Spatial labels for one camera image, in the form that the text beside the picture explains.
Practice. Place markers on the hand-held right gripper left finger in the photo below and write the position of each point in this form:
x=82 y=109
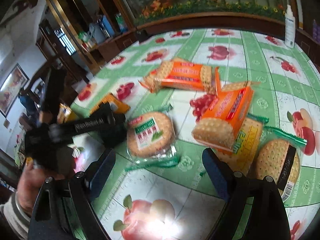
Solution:
x=103 y=167

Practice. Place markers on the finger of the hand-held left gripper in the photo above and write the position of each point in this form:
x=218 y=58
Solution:
x=113 y=132
x=101 y=112

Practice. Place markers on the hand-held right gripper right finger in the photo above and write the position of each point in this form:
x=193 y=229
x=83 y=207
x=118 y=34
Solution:
x=215 y=175

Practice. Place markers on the yellow cardboard box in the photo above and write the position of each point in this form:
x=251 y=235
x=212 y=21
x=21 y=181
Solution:
x=117 y=105

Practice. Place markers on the green round cracker packet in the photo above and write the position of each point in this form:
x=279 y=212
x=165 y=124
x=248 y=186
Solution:
x=150 y=135
x=275 y=160

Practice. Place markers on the green square cracker packet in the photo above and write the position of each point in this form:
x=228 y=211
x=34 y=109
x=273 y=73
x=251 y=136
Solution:
x=247 y=135

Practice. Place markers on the orange cracker packet yellow edges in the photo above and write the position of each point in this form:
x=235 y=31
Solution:
x=225 y=110

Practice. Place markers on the person's left forearm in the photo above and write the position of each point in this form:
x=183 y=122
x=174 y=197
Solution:
x=11 y=216

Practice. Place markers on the person's left hand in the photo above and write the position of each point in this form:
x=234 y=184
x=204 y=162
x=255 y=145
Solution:
x=28 y=190

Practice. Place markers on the dark wooden armchair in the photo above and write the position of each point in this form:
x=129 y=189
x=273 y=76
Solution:
x=72 y=67

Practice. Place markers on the small green bag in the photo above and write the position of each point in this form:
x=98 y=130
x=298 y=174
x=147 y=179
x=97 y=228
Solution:
x=83 y=36

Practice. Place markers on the blue thermos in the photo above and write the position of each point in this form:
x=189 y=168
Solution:
x=107 y=26

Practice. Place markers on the small black object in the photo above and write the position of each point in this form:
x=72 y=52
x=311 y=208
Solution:
x=141 y=35

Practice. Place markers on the green and white bag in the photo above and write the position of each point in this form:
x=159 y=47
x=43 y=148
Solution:
x=121 y=22

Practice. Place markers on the dark wooden display cabinet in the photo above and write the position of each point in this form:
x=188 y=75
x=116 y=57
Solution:
x=200 y=20

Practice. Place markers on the white spray bottle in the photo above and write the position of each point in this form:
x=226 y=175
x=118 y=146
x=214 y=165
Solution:
x=290 y=30

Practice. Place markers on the framed wall picture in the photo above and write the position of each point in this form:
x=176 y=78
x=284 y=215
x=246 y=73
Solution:
x=12 y=90

